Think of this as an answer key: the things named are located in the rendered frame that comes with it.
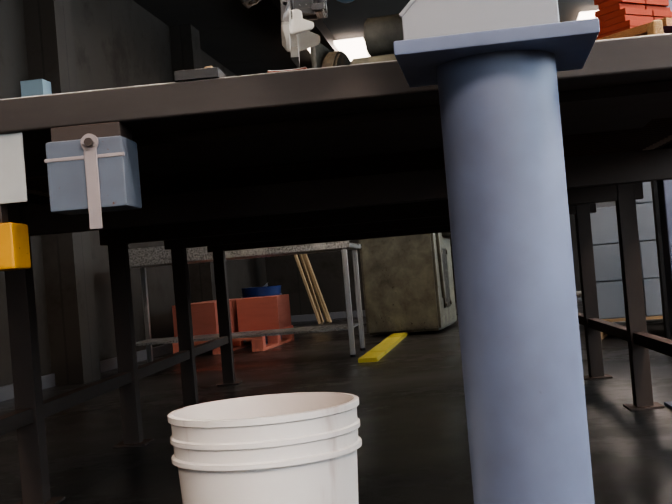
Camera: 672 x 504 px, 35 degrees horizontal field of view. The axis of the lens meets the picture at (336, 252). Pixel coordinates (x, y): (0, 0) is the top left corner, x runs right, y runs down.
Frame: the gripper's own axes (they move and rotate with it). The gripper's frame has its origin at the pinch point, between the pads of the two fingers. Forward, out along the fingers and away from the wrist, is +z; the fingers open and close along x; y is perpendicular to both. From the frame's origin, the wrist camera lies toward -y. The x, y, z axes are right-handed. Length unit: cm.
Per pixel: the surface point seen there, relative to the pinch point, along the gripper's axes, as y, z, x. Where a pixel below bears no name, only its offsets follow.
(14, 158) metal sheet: -46, 18, -20
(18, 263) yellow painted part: -46, 36, -21
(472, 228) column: 30, 35, -50
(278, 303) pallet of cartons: -101, 65, 697
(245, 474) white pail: -3, 69, -47
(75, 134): -34.9, 14.6, -21.1
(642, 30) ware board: 72, -9, 32
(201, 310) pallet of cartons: -156, 66, 644
